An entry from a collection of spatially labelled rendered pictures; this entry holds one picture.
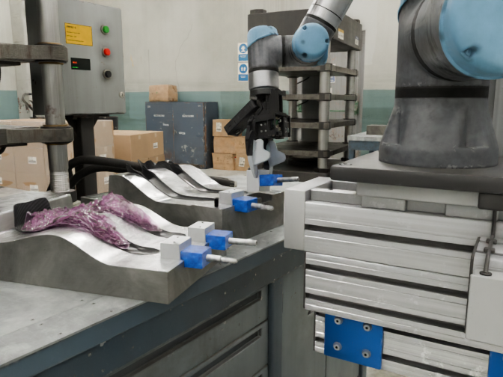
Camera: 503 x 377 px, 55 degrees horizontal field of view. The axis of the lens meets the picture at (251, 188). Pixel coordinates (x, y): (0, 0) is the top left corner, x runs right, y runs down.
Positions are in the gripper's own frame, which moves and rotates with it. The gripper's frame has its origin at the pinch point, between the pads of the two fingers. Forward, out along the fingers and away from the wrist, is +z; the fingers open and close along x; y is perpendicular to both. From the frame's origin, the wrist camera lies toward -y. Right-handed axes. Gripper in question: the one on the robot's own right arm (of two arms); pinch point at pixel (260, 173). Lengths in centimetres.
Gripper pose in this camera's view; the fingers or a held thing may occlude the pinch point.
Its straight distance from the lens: 118.5
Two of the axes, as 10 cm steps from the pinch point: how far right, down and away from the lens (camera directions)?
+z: 0.4, 10.0, -0.2
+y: 8.1, -0.4, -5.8
